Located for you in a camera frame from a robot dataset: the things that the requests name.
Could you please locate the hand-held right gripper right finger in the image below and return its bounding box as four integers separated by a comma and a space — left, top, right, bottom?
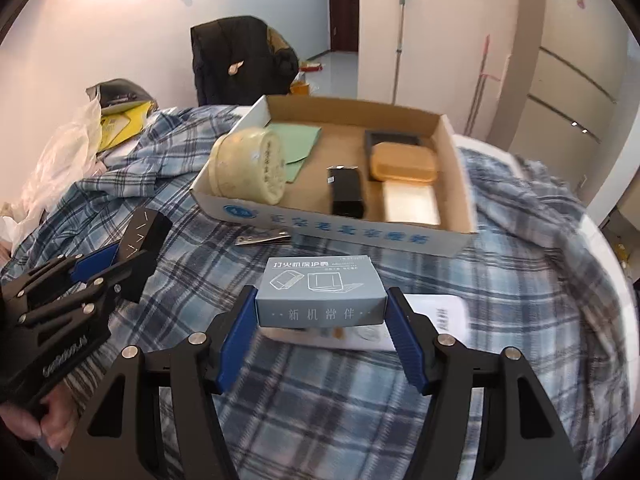
385, 287, 583, 480

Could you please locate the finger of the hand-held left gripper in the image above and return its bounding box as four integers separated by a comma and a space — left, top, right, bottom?
0, 246, 122, 306
10, 272, 126, 333

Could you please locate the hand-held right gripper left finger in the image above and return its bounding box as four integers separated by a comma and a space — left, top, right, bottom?
57, 285, 258, 480

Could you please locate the black box with white chevrons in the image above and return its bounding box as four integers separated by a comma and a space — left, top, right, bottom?
117, 207, 173, 303

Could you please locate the small grey printed box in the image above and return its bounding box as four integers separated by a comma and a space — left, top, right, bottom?
253, 255, 388, 328

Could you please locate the cardboard box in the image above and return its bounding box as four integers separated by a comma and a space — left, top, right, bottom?
190, 94, 480, 257

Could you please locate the green snap pouch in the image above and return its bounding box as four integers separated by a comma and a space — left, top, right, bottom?
267, 121, 323, 183

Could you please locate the person's left hand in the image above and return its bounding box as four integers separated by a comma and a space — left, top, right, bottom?
0, 387, 83, 451

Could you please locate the white printed paper packet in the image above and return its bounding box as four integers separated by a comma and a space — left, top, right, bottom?
262, 294, 468, 353

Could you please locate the blue plaid cloth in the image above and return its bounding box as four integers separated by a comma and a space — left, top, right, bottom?
0, 105, 633, 480

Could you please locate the white plastic bag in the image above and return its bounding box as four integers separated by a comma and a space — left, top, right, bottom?
0, 97, 103, 256

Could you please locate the metal nail clipper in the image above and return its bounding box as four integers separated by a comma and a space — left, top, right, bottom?
235, 231, 292, 247

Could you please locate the yellow envelope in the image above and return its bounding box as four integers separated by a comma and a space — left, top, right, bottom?
97, 102, 158, 153

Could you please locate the black lighter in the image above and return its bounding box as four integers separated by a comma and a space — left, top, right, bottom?
326, 165, 365, 219

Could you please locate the grey bag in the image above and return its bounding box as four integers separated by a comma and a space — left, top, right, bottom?
86, 78, 156, 111

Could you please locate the cream round jar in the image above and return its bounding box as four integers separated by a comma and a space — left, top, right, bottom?
210, 126, 288, 206

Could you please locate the orange oval case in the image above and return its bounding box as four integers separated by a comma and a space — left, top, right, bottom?
369, 141, 441, 184

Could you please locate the dark grey tray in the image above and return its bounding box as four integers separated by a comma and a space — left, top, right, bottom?
363, 129, 423, 153

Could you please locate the black jacket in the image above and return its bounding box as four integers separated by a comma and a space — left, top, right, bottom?
190, 16, 299, 107

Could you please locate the red broom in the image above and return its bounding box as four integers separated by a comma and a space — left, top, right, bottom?
465, 34, 501, 136

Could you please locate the wooden chair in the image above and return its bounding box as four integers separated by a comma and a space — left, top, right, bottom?
267, 27, 291, 56

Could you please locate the beige refrigerator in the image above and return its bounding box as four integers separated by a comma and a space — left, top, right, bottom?
507, 0, 640, 211

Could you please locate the dark brown door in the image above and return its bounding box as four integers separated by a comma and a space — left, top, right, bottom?
327, 0, 360, 53

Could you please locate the mop with grey handle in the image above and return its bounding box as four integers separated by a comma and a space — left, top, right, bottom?
390, 0, 408, 105

